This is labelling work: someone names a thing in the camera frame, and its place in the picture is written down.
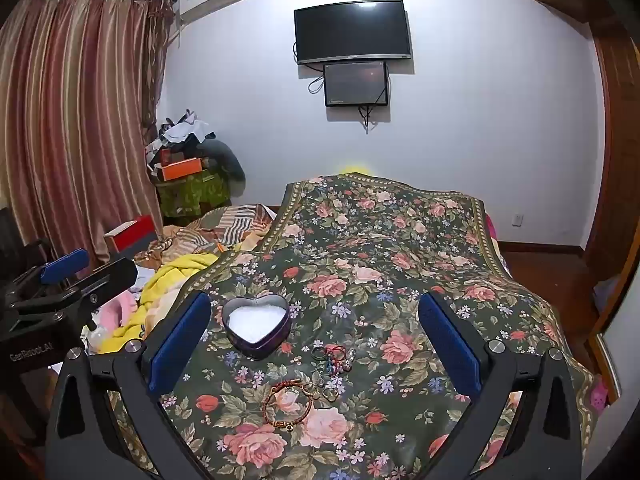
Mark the yellow blanket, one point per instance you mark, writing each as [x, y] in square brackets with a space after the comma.
[170, 272]

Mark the pink plush cloth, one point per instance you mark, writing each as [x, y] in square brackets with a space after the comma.
[120, 307]

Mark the wooden door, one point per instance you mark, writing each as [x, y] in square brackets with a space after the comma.
[615, 160]

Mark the orange box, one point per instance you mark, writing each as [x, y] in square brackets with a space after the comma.
[182, 169]

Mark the small black monitor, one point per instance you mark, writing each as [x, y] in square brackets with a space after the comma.
[356, 84]

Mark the red box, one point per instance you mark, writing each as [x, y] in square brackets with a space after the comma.
[132, 237]

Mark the striped patchwork quilt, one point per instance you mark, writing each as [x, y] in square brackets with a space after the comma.
[235, 222]

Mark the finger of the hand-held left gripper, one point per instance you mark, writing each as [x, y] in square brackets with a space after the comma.
[110, 275]
[65, 264]

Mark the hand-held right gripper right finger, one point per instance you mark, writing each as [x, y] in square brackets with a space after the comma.
[447, 352]

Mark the small pink item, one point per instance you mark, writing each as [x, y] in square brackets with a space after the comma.
[598, 395]

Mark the grey jacket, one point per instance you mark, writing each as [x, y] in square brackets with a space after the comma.
[225, 157]

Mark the large black television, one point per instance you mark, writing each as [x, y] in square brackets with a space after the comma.
[352, 30]

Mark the striped brown curtain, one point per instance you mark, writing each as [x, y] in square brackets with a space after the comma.
[75, 110]

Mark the pile of papers and clothes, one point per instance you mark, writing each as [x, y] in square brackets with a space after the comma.
[180, 132]

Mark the green cloth-covered cabinet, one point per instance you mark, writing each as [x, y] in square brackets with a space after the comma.
[192, 192]

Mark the floral blanket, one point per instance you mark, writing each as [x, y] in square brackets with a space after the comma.
[380, 260]

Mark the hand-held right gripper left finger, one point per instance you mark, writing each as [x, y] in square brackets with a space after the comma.
[177, 347]

